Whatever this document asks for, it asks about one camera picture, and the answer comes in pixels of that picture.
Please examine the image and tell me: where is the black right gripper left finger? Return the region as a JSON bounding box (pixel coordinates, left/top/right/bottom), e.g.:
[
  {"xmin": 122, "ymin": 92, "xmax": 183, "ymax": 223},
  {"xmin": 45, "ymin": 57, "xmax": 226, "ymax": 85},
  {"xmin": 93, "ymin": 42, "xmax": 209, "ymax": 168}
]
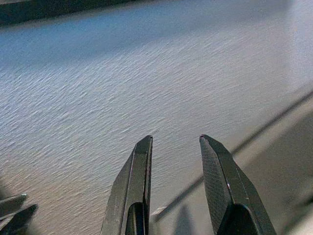
[{"xmin": 100, "ymin": 135, "xmax": 154, "ymax": 235}]

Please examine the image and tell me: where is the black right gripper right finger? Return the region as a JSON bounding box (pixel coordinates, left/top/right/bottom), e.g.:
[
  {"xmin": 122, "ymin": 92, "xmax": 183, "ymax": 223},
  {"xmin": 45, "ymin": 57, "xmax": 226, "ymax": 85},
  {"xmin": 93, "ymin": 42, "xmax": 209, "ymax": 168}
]
[{"xmin": 199, "ymin": 134, "xmax": 277, "ymax": 235}]

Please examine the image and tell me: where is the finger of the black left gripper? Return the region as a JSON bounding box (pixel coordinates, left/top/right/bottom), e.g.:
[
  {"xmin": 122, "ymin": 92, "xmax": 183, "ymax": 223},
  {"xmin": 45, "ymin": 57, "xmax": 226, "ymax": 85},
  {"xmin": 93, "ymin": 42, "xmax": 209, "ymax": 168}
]
[
  {"xmin": 0, "ymin": 204, "xmax": 39, "ymax": 235},
  {"xmin": 0, "ymin": 193, "xmax": 28, "ymax": 219}
]

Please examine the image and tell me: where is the dark baseboard strip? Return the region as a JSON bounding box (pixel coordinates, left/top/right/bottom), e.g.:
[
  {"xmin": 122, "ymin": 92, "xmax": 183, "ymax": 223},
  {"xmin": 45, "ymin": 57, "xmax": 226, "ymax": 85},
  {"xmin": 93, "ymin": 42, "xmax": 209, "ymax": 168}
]
[{"xmin": 0, "ymin": 0, "xmax": 157, "ymax": 25}]

